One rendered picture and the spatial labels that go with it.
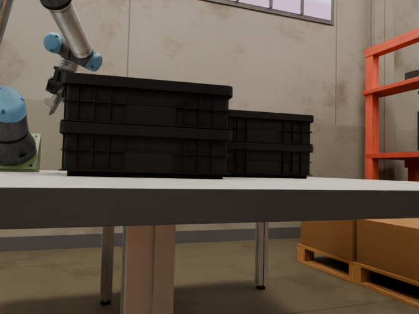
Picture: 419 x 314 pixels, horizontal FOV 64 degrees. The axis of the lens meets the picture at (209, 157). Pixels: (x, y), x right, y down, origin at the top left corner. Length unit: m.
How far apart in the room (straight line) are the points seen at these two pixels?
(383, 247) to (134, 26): 2.80
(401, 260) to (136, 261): 1.99
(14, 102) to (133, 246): 0.83
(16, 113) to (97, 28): 2.39
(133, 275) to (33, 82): 3.01
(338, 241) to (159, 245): 2.20
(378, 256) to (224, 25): 2.62
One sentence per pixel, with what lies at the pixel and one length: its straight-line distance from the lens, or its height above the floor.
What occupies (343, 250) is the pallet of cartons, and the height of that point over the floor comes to 0.19.
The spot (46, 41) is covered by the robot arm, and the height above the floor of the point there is 1.20.
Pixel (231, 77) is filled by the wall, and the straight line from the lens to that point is 3.62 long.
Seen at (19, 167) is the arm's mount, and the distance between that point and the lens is 1.28.
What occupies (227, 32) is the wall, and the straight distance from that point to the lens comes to 3.76.
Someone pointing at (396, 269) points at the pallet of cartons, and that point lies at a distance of 2.32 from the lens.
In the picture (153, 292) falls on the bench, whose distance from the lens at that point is 0.44.
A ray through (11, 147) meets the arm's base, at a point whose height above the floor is 0.78.
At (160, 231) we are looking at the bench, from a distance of 0.42.
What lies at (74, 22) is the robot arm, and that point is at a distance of 1.25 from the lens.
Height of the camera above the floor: 0.72
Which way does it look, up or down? 2 degrees up
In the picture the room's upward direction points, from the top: 1 degrees clockwise
